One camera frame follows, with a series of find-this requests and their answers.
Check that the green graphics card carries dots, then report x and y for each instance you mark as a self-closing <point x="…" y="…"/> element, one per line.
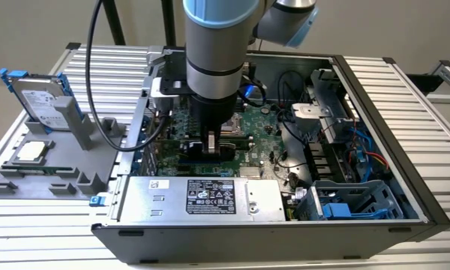
<point x="193" y="152"/>

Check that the black stand pole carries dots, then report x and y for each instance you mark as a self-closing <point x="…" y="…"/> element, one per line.
<point x="114" y="22"/>
<point x="167" y="22"/>

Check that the green motherboard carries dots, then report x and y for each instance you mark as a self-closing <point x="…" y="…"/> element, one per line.
<point x="262" y="140"/>

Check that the blue case latch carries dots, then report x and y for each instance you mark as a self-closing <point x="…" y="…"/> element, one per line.
<point x="94" y="200"/>

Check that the silver CPU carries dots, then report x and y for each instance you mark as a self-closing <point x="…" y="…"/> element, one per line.
<point x="30" y="152"/>

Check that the CPU socket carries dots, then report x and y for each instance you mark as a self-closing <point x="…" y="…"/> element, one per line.
<point x="231" y="126"/>

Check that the grey parts rack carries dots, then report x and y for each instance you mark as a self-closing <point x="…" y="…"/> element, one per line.
<point x="59" y="157"/>

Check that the blue drive cage clip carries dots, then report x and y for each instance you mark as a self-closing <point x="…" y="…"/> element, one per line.
<point x="335" y="211"/>

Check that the silver coin battery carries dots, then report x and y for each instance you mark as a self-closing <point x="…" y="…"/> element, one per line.
<point x="265" y="109"/>

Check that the hard disk in blue carrier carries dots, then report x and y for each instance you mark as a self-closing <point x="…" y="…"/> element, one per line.
<point x="37" y="101"/>

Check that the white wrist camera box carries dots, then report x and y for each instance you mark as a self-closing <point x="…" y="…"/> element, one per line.
<point x="161" y="98"/>

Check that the small silver heat sink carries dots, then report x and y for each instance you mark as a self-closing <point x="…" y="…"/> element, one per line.
<point x="250" y="171"/>

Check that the metal disk bay bracket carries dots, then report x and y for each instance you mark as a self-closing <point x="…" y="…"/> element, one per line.
<point x="307" y="111"/>

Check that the silver power supply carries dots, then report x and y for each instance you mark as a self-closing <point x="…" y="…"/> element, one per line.
<point x="171" y="202"/>

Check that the open black PC case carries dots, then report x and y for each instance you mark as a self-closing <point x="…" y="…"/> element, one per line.
<point x="247" y="242"/>

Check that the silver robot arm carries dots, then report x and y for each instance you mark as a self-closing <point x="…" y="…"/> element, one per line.
<point x="213" y="42"/>

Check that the grey plastic drive cage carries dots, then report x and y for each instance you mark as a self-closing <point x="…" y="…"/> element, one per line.
<point x="359" y="194"/>

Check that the black table bracket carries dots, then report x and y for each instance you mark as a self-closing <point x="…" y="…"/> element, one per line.
<point x="423" y="83"/>

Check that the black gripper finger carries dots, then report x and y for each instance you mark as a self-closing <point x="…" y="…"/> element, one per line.
<point x="211" y="144"/>

